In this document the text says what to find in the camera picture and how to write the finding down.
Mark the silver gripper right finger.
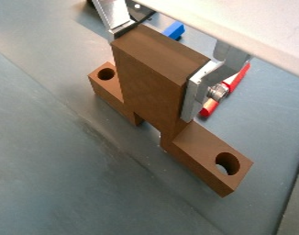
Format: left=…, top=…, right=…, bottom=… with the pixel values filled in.
left=181, top=40, right=251, bottom=122

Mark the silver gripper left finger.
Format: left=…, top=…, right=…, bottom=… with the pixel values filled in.
left=93, top=0, right=137, bottom=41

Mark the blue peg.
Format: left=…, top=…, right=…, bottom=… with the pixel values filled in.
left=162, top=21, right=186, bottom=40

